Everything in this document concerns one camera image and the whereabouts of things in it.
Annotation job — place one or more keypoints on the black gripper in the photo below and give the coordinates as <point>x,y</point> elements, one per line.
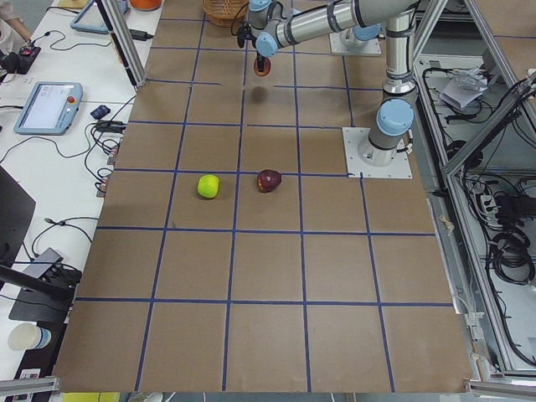
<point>260,61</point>

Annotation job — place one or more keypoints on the orange bucket with lid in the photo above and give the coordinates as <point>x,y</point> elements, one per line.
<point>146,5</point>

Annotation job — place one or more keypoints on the wicker basket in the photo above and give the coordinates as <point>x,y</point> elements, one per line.
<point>223,13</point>

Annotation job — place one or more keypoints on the black power adapter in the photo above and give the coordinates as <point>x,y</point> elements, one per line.
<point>140,35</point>

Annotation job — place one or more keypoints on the blue teach pendant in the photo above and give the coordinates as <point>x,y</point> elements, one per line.
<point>50,109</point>
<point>93,19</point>

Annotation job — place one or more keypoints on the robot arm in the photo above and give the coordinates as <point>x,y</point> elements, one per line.
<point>363,34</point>
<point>353,26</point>

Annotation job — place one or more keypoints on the dark red apple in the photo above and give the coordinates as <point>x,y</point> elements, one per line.
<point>268,180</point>

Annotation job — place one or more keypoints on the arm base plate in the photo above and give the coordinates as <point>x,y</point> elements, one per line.
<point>363,160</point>
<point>339,44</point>

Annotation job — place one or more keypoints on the white paper cup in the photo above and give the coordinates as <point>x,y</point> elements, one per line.
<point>29,336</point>

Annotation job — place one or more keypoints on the green apple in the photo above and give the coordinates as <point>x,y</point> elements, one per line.
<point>208,186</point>

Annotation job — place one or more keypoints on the aluminium frame post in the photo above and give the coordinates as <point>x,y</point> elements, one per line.
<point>121,38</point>

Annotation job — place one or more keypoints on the black monitor stand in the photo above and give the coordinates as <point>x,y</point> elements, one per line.
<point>46,288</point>

